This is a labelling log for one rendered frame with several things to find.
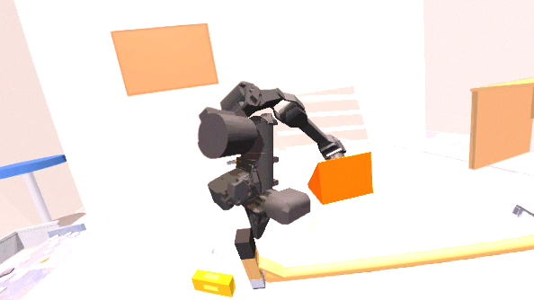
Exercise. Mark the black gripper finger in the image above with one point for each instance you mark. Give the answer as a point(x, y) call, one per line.
point(260, 220)
point(248, 213)

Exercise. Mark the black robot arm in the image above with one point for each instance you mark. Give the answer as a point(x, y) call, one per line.
point(230, 131)

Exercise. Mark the yellow rectangular bar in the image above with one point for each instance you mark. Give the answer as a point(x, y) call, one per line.
point(215, 283)

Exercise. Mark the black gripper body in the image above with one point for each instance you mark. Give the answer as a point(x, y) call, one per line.
point(284, 206)

